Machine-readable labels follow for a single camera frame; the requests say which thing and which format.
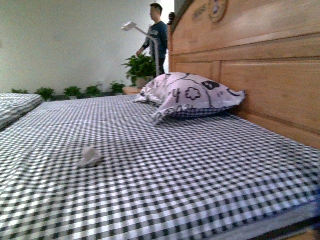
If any large potted green plant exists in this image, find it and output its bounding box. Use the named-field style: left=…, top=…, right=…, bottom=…
left=122, top=54, right=156, bottom=87

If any white floor lamp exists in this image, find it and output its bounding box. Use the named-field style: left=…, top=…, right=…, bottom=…
left=121, top=21, right=160, bottom=77

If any black white checkered bed sheet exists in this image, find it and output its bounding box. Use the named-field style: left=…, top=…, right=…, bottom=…
left=0, top=95, right=320, bottom=240

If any wooden headboard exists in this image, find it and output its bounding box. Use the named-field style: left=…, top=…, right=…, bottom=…
left=169, top=0, right=320, bottom=148

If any folded checkered blanket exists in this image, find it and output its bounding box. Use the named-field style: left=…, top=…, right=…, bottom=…
left=0, top=93, right=44, bottom=130

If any man in dark sweater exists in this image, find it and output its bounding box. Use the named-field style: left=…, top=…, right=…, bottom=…
left=148, top=3, right=168, bottom=75

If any crumpled white tissue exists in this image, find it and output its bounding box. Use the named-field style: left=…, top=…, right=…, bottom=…
left=77, top=147, right=102, bottom=167

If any small green plant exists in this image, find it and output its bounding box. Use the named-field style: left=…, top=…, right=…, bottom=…
left=11, top=88, right=29, bottom=94
left=64, top=86, right=81, bottom=100
left=85, top=85, right=102, bottom=98
left=110, top=81, right=126, bottom=95
left=35, top=87, right=55, bottom=101

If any white patterned pillow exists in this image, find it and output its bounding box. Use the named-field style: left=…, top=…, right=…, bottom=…
left=134, top=72, right=246, bottom=121

